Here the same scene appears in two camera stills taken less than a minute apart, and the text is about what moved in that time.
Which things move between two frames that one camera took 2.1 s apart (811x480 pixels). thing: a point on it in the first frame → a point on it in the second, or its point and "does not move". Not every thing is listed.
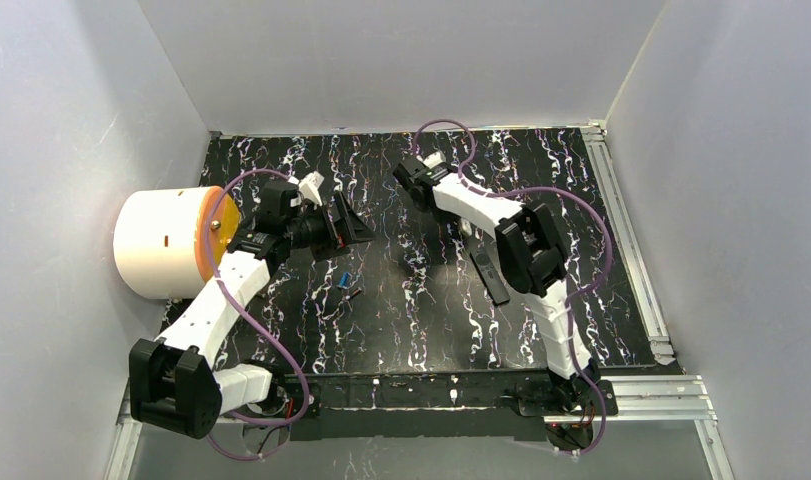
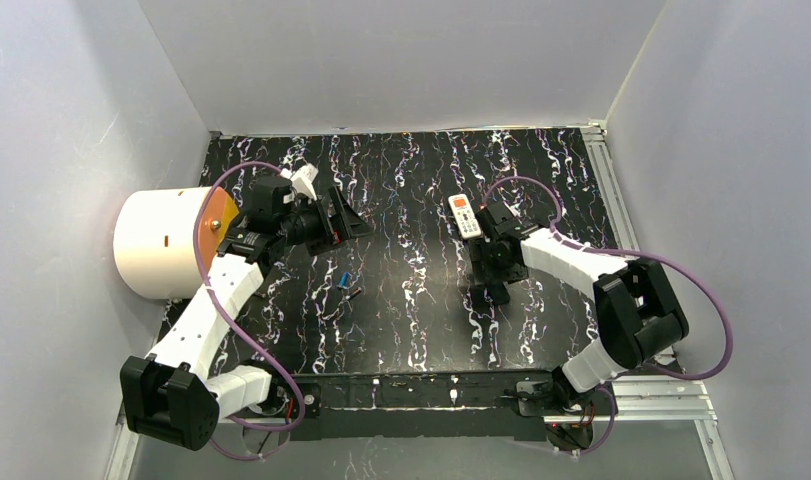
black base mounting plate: (443, 406) does not move
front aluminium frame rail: (658, 399) does not move
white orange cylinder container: (160, 239) does not move
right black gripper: (409, 177) → (487, 276)
